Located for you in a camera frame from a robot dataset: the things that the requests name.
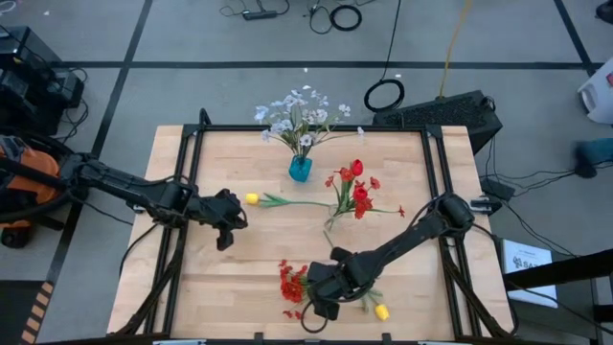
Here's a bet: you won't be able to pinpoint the black power strip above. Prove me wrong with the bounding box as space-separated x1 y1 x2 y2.
241 9 279 21

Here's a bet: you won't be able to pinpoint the yellow artificial tulip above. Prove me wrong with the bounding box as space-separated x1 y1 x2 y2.
244 192 336 209
361 288 391 322

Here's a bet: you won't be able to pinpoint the yellow hanging cable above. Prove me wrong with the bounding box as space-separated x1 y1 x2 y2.
438 0 475 100

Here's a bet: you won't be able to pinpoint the teal glass vase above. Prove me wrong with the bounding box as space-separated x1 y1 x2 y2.
287 153 314 184

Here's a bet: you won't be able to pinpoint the black hanging cable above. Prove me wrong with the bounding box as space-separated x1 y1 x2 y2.
381 0 402 81

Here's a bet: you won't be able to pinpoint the black computer tower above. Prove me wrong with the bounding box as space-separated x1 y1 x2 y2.
372 89 504 155

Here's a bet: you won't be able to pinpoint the red artificial flower bouquet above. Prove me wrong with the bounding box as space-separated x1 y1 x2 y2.
279 260 370 321
324 167 406 226

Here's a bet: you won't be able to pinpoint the clear glass vase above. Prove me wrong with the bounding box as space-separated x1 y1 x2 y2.
321 210 347 250

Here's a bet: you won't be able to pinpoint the black coiled floor cable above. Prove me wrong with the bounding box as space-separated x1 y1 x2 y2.
363 79 406 114
329 4 363 33

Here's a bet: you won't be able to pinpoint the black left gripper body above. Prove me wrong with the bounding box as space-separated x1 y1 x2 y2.
203 188 240 252

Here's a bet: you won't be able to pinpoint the black equipment cases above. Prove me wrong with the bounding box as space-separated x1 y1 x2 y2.
0 26 86 138

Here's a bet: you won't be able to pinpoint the person's foot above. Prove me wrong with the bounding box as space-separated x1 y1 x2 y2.
573 137 613 179

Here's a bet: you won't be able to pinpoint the red artificial tulip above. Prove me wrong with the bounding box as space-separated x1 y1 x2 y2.
342 185 369 217
342 159 365 212

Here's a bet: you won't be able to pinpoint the black power adapter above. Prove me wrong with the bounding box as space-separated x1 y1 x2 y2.
480 176 516 202

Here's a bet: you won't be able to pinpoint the white printed paper sign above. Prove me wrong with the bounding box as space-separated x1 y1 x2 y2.
501 238 559 309

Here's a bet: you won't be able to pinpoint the orange shop vacuum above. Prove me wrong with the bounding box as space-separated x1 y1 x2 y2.
0 135 63 248

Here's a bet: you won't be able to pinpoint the black metal beam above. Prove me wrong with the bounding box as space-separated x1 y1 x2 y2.
502 247 613 291

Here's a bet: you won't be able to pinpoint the white appliance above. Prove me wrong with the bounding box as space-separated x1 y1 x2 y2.
577 57 613 126

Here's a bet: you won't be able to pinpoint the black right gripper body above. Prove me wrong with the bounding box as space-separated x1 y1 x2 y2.
313 247 358 321

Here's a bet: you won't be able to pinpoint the white artificial flower bouquet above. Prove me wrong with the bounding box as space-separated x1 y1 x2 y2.
253 84 366 159

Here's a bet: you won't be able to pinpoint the black metal table frame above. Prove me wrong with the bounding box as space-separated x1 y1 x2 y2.
114 108 521 339

